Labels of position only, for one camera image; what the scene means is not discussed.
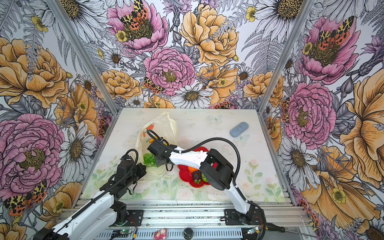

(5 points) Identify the grey-blue oval case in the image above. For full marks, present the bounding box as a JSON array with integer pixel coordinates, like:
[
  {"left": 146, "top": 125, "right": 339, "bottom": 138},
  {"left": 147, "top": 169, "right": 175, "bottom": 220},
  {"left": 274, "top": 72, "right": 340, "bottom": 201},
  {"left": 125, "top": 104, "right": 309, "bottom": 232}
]
[{"left": 230, "top": 122, "right": 249, "bottom": 138}]

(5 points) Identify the black round knob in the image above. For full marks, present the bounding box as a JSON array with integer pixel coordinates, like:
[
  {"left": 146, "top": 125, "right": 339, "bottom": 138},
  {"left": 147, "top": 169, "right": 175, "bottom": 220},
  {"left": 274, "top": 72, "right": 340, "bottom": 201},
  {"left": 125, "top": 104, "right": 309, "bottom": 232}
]
[{"left": 183, "top": 228, "right": 194, "bottom": 240}]

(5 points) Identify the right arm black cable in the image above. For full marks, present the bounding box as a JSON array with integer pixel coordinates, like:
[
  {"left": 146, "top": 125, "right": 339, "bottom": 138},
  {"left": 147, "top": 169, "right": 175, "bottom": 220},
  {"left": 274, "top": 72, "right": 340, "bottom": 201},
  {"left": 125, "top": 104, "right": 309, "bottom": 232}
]
[{"left": 146, "top": 129, "right": 268, "bottom": 240}]

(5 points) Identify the dark brown fruit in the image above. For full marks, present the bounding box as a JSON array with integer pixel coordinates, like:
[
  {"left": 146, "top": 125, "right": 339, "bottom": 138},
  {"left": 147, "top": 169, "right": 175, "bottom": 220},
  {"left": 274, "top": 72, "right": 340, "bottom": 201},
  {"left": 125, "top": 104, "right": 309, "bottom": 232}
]
[{"left": 192, "top": 171, "right": 203, "bottom": 185}]

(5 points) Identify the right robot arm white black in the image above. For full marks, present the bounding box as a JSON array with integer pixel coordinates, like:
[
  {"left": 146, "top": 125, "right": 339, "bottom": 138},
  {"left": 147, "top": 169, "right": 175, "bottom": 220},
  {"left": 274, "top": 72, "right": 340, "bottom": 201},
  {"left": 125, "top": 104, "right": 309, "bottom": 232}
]
[{"left": 147, "top": 138, "right": 266, "bottom": 225}]

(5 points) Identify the yellow banana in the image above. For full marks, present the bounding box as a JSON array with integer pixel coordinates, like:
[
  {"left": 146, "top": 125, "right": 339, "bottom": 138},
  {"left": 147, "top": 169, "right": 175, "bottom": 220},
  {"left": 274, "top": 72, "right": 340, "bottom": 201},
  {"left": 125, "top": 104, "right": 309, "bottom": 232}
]
[{"left": 149, "top": 139, "right": 169, "bottom": 146}]

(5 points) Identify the aluminium corner post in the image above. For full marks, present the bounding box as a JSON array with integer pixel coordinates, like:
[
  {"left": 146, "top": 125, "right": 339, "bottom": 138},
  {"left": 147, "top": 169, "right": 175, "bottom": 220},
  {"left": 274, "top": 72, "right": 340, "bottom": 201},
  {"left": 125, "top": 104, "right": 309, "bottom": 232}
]
[
  {"left": 47, "top": 1, "right": 120, "bottom": 116},
  {"left": 258, "top": 0, "right": 315, "bottom": 114}
]

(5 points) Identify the red flower-shaped plate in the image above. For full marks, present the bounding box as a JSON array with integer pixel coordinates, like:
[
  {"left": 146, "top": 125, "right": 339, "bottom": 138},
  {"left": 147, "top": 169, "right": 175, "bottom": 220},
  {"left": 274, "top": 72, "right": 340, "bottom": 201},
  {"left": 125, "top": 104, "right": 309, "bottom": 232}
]
[{"left": 178, "top": 165, "right": 210, "bottom": 189}]

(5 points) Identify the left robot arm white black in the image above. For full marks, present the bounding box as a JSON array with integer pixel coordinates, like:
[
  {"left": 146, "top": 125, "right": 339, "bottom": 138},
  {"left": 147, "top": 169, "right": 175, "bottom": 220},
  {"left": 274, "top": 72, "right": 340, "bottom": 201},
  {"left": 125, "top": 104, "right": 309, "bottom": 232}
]
[{"left": 34, "top": 160, "right": 147, "bottom": 240}]

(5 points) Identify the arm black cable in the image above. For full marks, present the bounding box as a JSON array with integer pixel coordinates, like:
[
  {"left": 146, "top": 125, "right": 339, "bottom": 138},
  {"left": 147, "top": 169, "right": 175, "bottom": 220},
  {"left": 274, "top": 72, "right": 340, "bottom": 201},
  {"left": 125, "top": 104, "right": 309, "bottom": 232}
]
[
  {"left": 146, "top": 129, "right": 268, "bottom": 240},
  {"left": 44, "top": 148, "right": 140, "bottom": 238}
]

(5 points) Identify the pink white small object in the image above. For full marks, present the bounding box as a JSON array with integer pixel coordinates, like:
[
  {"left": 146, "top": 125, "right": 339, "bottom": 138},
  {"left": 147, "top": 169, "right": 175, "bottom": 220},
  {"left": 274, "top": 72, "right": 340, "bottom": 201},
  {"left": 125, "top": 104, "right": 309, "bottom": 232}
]
[{"left": 154, "top": 229, "right": 167, "bottom": 240}]

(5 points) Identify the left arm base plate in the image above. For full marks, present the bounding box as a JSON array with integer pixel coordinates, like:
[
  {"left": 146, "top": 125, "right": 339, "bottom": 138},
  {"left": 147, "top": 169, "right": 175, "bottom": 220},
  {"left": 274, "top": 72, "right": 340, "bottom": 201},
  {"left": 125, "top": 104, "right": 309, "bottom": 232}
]
[{"left": 115, "top": 210, "right": 144, "bottom": 227}]

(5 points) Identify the left aluminium corner post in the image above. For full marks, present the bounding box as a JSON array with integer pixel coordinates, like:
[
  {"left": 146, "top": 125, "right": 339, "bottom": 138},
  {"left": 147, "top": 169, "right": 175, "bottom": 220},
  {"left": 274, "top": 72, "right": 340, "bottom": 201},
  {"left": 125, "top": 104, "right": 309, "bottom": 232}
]
[{"left": 47, "top": 1, "right": 120, "bottom": 116}]

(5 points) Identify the green grapes bunch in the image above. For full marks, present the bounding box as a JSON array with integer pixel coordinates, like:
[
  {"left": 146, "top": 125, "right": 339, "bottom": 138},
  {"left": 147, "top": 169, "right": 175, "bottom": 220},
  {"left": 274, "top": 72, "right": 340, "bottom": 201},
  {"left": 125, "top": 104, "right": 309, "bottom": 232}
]
[{"left": 143, "top": 153, "right": 158, "bottom": 168}]

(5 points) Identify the aluminium rail frame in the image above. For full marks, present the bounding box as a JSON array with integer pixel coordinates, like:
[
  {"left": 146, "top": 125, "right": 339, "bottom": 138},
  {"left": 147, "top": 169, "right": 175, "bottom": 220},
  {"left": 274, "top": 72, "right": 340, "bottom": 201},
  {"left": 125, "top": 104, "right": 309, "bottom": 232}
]
[{"left": 49, "top": 199, "right": 317, "bottom": 240}]

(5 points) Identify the cream plastic bag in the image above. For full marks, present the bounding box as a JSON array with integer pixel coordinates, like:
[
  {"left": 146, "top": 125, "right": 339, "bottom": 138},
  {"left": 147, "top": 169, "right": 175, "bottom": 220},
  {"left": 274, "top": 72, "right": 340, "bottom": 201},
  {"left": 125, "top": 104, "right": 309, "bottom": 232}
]
[{"left": 135, "top": 112, "right": 179, "bottom": 181}]

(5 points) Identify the right aluminium corner post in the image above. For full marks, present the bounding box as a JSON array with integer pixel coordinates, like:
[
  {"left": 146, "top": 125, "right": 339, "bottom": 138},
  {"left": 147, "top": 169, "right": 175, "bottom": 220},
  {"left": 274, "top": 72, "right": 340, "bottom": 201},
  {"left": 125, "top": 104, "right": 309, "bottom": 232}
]
[{"left": 258, "top": 0, "right": 315, "bottom": 114}]

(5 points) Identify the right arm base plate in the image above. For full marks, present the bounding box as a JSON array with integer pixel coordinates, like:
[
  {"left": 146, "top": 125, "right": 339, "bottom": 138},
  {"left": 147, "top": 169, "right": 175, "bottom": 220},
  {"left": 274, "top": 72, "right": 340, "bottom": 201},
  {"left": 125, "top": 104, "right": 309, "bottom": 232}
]
[{"left": 220, "top": 209, "right": 264, "bottom": 226}]

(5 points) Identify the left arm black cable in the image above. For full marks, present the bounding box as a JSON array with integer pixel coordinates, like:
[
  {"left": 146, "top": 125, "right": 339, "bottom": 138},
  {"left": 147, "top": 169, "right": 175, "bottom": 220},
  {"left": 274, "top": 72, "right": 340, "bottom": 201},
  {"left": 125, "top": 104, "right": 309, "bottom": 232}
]
[{"left": 44, "top": 148, "right": 140, "bottom": 238}]

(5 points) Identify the orange fake fruit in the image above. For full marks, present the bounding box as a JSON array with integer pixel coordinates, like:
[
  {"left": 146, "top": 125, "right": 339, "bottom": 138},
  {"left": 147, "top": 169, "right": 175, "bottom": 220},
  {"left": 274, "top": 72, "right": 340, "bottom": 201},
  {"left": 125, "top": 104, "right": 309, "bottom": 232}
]
[{"left": 188, "top": 167, "right": 198, "bottom": 173}]

